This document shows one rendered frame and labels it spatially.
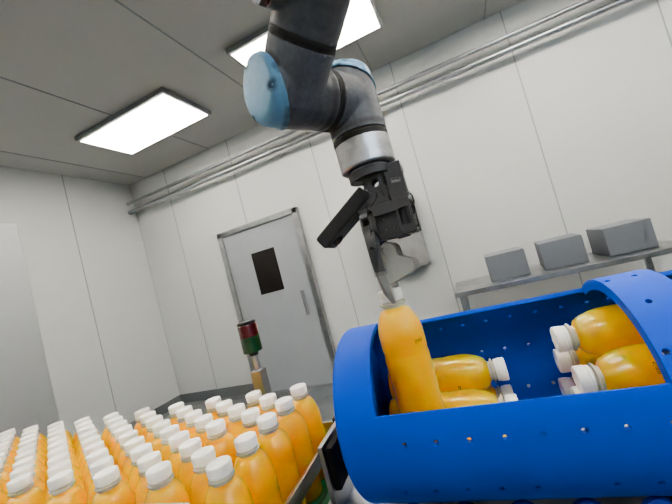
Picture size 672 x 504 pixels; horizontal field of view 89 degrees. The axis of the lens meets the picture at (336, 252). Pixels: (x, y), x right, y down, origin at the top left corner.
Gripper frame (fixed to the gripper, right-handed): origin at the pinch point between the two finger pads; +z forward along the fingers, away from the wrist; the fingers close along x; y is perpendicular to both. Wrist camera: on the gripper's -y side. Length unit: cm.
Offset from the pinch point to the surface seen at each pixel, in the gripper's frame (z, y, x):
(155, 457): 18, -48, -7
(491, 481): 25.5, 7.7, -7.4
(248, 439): 18.1, -29.7, -4.5
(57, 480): 18, -68, -12
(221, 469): 18.6, -29.7, -12.0
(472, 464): 22.6, 6.1, -8.3
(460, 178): -68, 36, 331
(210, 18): -214, -109, 162
